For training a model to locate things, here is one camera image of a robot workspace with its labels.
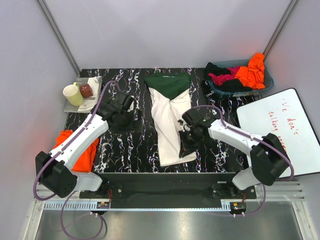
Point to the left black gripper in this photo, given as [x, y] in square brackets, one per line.
[135, 125]

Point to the whiteboard with red writing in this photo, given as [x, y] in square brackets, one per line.
[283, 115]

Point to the magenta garment in basket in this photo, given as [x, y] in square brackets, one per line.
[220, 79]

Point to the orange t-shirt in basket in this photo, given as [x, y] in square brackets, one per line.
[252, 75]

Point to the black garment in basket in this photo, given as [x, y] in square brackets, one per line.
[230, 86]

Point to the folded orange t-shirt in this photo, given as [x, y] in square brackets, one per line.
[85, 162]

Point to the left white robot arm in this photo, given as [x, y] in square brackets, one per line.
[54, 170]

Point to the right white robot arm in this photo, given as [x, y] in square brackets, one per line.
[268, 157]

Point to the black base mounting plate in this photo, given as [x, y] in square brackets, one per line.
[124, 185]

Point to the pale yellow mug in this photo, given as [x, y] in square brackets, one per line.
[73, 95]

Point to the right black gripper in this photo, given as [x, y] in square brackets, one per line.
[186, 148]

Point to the white green Charlie Brown t-shirt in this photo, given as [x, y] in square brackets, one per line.
[170, 98]

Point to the teal laundry basket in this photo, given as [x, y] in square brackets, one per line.
[268, 80]

